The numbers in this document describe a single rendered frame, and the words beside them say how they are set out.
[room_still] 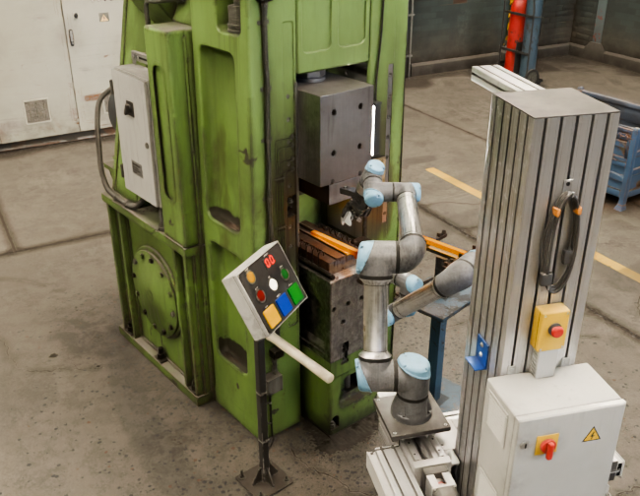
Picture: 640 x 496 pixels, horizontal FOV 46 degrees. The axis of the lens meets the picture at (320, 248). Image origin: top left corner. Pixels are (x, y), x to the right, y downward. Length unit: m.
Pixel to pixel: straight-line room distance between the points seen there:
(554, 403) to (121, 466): 2.31
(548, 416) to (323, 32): 1.84
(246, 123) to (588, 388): 1.67
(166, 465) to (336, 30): 2.20
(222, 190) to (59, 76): 4.95
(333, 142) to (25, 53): 5.37
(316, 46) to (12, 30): 5.25
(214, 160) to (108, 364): 1.62
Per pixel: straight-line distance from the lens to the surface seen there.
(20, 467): 4.06
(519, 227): 2.11
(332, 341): 3.59
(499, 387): 2.31
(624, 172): 6.80
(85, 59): 8.33
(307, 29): 3.21
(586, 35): 12.59
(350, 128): 3.27
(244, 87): 3.10
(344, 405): 3.90
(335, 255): 3.49
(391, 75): 3.58
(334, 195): 3.32
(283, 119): 3.21
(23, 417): 4.37
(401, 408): 2.76
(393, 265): 2.59
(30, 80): 8.26
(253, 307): 2.93
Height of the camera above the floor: 2.59
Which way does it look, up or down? 27 degrees down
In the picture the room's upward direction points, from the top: straight up
